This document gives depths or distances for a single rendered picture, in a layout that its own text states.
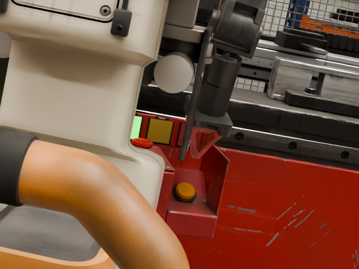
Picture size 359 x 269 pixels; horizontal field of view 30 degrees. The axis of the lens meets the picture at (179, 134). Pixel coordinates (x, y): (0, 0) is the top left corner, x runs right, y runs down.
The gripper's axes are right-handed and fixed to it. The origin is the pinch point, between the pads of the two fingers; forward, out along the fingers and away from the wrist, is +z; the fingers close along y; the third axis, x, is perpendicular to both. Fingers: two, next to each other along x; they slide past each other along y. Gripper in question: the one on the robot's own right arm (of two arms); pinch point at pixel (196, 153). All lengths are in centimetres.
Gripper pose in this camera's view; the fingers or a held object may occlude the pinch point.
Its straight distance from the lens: 121.5
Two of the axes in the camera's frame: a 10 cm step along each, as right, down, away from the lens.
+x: -9.6, -1.4, -2.6
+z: -2.4, 8.7, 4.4
